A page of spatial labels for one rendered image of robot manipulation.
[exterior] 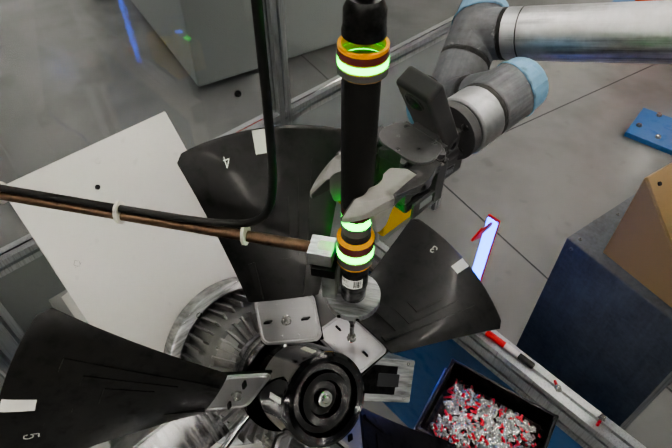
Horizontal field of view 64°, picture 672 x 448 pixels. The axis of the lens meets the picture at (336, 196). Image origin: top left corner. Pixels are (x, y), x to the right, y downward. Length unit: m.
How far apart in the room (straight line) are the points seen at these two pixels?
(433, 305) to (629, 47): 0.45
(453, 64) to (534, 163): 2.25
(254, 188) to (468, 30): 0.38
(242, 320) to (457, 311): 0.33
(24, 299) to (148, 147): 0.62
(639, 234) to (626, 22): 0.53
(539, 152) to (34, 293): 2.48
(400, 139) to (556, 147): 2.60
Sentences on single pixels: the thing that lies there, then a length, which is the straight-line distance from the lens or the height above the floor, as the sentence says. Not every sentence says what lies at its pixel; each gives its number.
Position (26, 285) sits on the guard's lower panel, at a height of 0.90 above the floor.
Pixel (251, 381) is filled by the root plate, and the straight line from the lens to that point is 0.72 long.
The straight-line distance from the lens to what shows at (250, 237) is 0.65.
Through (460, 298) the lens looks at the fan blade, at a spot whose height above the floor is 1.16.
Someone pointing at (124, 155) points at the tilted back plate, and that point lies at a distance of 0.90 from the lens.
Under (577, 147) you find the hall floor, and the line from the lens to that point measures 3.21.
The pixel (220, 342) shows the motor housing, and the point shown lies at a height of 1.18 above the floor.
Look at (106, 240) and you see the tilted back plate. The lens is 0.89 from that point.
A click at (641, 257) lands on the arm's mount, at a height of 1.06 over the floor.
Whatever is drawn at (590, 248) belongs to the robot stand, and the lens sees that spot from 1.26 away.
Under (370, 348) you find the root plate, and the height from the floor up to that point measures 1.19.
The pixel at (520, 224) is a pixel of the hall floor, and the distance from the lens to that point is 2.67.
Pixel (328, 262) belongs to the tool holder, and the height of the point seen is 1.38.
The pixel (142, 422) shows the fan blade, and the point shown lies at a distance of 0.74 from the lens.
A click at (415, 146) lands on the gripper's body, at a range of 0.59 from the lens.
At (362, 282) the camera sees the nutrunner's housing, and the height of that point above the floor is 1.35.
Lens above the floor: 1.88
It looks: 45 degrees down
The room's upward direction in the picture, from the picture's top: straight up
